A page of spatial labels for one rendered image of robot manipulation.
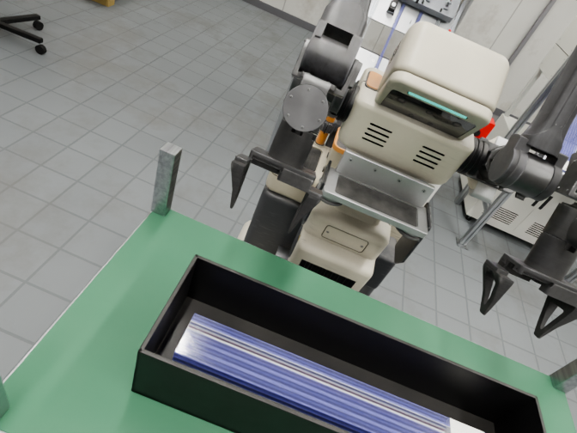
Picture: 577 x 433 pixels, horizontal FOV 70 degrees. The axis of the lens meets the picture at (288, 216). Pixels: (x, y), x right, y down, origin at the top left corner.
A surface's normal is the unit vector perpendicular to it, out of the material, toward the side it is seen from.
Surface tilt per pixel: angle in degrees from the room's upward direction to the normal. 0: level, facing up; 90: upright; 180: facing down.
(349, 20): 44
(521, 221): 90
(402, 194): 90
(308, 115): 64
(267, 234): 90
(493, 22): 90
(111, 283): 0
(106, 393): 0
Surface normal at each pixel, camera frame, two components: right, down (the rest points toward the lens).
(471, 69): 0.08, -0.11
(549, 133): -0.07, 0.25
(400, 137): -0.27, 0.69
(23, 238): 0.32, -0.70
